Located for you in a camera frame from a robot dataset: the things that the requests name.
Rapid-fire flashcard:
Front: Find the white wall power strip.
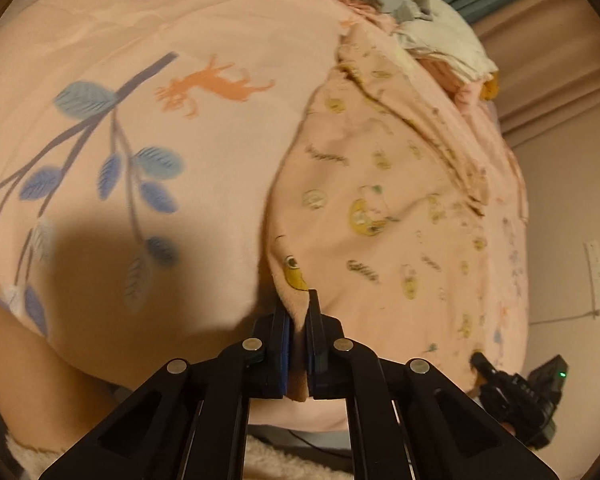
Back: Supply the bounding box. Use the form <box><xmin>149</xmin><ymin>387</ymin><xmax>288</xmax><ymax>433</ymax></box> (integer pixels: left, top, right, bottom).
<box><xmin>584</xmin><ymin>240</ymin><xmax>600</xmax><ymax>318</ymax></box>

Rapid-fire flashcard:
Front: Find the pink folded garment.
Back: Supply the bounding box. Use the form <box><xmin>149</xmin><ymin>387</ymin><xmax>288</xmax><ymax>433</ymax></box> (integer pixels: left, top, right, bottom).
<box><xmin>418</xmin><ymin>58</ymin><xmax>500</xmax><ymax>108</ymax></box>

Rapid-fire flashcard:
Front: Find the white goose plush toy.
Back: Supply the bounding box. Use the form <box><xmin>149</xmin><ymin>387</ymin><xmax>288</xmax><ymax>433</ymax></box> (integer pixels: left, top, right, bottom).
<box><xmin>392</xmin><ymin>0</ymin><xmax>498</xmax><ymax>74</ymax></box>

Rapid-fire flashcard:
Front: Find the white power cable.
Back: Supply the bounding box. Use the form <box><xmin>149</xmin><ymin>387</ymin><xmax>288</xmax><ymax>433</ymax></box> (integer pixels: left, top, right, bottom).
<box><xmin>528</xmin><ymin>278</ymin><xmax>600</xmax><ymax>328</ymax></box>

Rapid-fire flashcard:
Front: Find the peach cartoon print garment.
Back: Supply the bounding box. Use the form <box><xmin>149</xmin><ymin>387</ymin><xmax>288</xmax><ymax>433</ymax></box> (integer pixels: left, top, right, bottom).
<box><xmin>266</xmin><ymin>25</ymin><xmax>529</xmax><ymax>431</ymax></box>

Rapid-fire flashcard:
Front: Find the pink printed duvet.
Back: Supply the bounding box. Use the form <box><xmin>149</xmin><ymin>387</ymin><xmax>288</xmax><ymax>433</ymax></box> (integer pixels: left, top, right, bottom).
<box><xmin>0</xmin><ymin>0</ymin><xmax>531</xmax><ymax>391</ymax></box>

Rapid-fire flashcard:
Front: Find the pink beige curtain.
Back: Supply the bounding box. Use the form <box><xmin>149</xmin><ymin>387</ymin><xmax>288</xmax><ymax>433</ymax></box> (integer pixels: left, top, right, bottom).
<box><xmin>471</xmin><ymin>0</ymin><xmax>600</xmax><ymax>146</ymax></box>

